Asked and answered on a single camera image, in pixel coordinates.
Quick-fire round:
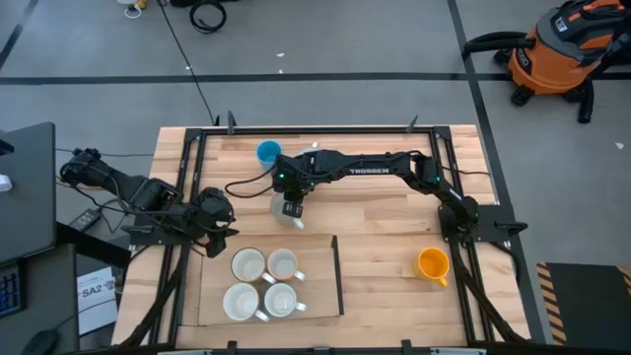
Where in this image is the gray desk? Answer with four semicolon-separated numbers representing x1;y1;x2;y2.
0;244;81;355

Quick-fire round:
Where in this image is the white printed paper sheet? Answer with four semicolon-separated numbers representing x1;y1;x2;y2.
76;265;119;336

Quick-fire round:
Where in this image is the cream mug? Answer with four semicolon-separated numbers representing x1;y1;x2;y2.
269;191;307;232

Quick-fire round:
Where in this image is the black coiled cable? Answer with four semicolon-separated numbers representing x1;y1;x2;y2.
189;0;228;35

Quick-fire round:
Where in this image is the wooden shelf black metal rail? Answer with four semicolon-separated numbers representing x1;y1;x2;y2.
196;234;345;327

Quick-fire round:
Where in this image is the black power adapter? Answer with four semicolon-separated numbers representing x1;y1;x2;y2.
68;207;104;233

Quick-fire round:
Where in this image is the thin black cable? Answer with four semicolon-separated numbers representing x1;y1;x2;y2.
156;0;221;127

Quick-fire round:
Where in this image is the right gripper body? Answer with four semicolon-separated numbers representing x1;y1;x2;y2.
271;151;319;220

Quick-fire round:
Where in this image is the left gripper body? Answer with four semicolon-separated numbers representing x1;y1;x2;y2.
193;185;237;259

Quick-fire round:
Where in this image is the black hazard striped mat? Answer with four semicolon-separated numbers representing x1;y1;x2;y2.
535;261;631;349

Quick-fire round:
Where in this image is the black aluminium table frame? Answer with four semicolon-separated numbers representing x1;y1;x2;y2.
111;111;531;355

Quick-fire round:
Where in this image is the black keyboard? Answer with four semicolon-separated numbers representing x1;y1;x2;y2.
0;260;25;318

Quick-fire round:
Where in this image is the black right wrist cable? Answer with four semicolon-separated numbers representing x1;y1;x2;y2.
225;165;277;199

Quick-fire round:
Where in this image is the yellow faceted mug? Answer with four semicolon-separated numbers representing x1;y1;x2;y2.
411;246;452;290

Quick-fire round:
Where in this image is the orange shop vacuum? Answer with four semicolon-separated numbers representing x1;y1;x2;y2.
461;0;631;124

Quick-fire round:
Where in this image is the black computer mouse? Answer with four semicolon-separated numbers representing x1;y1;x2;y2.
22;328;60;355

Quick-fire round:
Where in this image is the blue faceted mug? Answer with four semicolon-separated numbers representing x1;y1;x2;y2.
255;139;284;172

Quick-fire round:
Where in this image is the white mug blue pattern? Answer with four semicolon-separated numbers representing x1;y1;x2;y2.
263;281;309;320

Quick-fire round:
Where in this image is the white and yellow cord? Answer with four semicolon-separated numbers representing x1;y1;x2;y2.
122;0;150;20

